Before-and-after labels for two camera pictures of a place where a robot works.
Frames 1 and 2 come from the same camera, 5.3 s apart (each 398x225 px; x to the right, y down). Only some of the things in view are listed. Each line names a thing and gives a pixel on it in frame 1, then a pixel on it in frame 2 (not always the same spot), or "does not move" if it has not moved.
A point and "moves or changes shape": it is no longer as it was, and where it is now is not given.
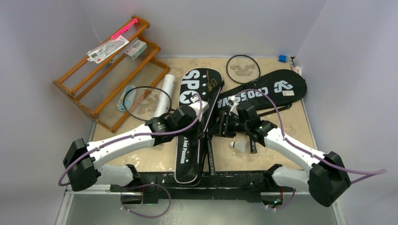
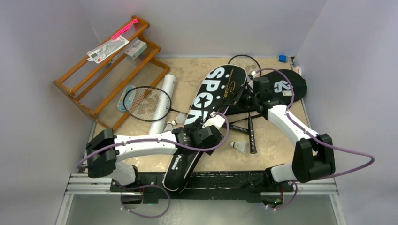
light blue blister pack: [120, 105] does not move
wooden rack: [111, 85] does not move
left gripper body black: [192, 133] to [208, 152]
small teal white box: [136, 49] does not move
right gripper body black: [222, 124] to [246, 97]
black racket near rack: [146, 103] does not move
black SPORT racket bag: [205, 84] moves or changes shape
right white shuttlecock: [241, 146] does not move
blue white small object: [282, 58] does not move
